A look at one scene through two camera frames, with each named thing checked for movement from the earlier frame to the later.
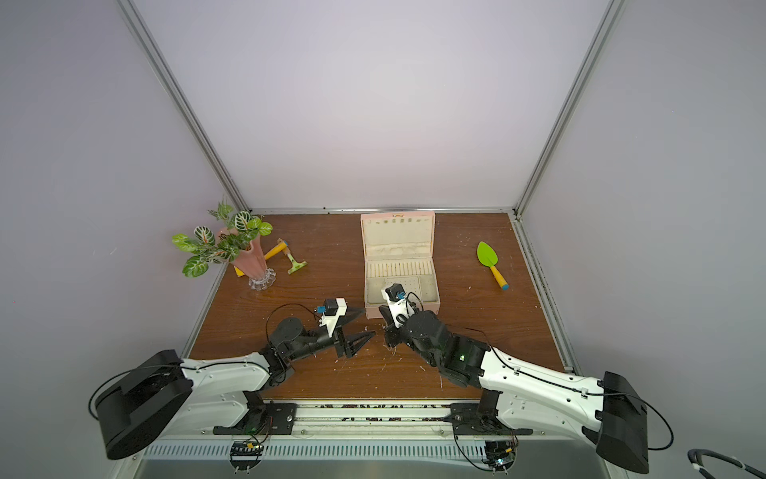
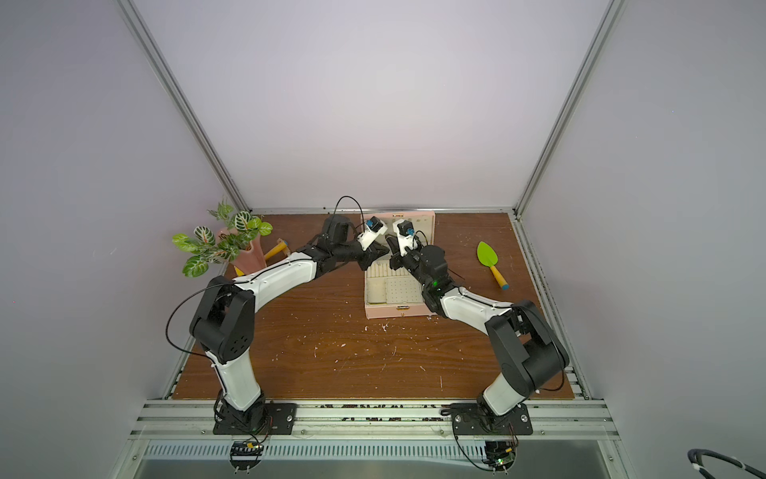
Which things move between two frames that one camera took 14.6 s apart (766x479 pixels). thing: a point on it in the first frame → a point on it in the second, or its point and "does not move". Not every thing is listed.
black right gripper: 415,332 → 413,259
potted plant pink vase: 238,241 does not move
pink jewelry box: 399,248 does not move
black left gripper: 341,347 → 367,256
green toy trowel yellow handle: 488,257 does not move
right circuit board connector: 500,455 does not move
